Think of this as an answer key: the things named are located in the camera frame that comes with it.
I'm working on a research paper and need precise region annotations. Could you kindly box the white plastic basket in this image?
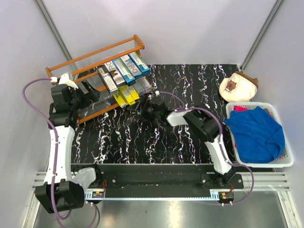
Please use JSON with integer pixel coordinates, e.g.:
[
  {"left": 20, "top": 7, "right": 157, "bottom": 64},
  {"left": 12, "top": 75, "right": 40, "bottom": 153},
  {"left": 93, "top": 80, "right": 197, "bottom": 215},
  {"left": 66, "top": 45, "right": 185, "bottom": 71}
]
[{"left": 226, "top": 102, "right": 294, "bottom": 168}]

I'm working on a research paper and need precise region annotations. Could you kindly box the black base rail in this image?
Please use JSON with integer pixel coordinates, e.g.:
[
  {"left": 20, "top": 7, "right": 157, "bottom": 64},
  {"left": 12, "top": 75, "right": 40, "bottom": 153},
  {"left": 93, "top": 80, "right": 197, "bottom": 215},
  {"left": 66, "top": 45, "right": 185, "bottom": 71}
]
[{"left": 93, "top": 164, "right": 244, "bottom": 201}]

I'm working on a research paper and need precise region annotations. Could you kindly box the orange wooden shelf rack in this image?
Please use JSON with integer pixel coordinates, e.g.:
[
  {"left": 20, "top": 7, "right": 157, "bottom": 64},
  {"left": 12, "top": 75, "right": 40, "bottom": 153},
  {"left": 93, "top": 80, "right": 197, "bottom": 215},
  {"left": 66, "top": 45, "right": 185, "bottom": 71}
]
[{"left": 46, "top": 35, "right": 145, "bottom": 124}]

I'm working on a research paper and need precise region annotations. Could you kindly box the silver black toothpaste box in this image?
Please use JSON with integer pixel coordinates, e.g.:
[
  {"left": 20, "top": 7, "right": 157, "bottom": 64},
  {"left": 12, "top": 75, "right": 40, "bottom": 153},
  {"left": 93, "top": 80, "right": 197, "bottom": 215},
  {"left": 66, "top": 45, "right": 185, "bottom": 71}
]
[{"left": 105, "top": 61, "right": 126, "bottom": 87}]

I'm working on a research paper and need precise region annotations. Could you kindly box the blue cloth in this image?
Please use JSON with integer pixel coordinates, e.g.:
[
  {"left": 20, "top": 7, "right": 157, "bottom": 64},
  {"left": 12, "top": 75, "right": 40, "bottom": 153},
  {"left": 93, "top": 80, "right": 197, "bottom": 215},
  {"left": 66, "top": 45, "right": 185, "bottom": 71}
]
[{"left": 224, "top": 107, "right": 285, "bottom": 163}]

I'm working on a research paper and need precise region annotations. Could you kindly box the silver toothpaste box angled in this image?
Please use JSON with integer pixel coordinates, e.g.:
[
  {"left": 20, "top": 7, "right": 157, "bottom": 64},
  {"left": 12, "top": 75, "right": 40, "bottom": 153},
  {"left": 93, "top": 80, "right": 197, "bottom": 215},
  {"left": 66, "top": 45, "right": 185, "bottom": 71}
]
[{"left": 138, "top": 77, "right": 152, "bottom": 94}]

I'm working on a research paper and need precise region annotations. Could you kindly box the blue toothpaste box with label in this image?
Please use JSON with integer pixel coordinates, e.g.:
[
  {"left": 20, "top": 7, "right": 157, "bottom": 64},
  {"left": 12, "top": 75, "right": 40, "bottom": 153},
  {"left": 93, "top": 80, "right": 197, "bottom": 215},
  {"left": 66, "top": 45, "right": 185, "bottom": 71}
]
[{"left": 113, "top": 58, "right": 136, "bottom": 86}]

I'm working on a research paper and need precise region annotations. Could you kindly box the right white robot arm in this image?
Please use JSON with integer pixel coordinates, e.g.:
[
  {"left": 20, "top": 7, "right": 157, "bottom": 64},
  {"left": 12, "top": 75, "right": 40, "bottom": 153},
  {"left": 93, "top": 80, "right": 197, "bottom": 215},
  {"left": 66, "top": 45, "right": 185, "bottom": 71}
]
[{"left": 128, "top": 91, "right": 236, "bottom": 188}]

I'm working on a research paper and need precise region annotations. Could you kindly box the blue toothpaste box plain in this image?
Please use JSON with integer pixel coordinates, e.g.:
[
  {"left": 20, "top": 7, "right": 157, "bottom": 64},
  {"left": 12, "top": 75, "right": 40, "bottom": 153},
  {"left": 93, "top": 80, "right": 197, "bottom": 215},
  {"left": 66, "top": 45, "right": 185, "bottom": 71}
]
[{"left": 120, "top": 55, "right": 143, "bottom": 79}]

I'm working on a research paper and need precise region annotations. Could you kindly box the yellow toothpaste box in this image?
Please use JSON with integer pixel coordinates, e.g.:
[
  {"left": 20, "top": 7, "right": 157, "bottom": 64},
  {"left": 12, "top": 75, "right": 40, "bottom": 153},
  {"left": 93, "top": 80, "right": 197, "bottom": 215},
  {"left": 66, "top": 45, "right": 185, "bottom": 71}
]
[
  {"left": 127, "top": 85, "right": 140, "bottom": 101},
  {"left": 119, "top": 86, "right": 135, "bottom": 105},
  {"left": 113, "top": 92, "right": 128, "bottom": 108}
]

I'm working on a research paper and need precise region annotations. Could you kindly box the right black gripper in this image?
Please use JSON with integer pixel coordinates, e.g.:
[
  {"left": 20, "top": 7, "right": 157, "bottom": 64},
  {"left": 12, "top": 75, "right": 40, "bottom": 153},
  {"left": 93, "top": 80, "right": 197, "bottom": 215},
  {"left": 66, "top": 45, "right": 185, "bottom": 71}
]
[{"left": 128, "top": 95, "right": 161, "bottom": 124}]

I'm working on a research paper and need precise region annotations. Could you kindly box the pink cloth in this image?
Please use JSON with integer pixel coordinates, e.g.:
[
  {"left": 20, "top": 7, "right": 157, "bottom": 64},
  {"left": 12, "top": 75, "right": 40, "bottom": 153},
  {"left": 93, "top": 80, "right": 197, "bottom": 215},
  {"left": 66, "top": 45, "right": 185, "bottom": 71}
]
[{"left": 233, "top": 105, "right": 248, "bottom": 112}]

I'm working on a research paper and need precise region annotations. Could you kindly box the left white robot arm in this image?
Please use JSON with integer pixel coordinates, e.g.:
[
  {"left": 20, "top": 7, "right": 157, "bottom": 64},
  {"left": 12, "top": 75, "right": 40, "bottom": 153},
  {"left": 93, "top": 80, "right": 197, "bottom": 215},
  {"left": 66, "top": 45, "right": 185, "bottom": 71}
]
[{"left": 35, "top": 73, "right": 103, "bottom": 214}]

